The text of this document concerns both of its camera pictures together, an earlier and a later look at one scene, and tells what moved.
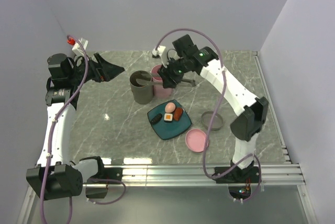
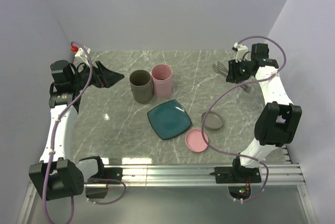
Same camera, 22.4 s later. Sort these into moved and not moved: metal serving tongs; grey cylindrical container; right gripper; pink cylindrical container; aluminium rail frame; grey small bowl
Moved: metal serving tongs; right gripper
Not moved: pink cylindrical container; grey cylindrical container; grey small bowl; aluminium rail frame
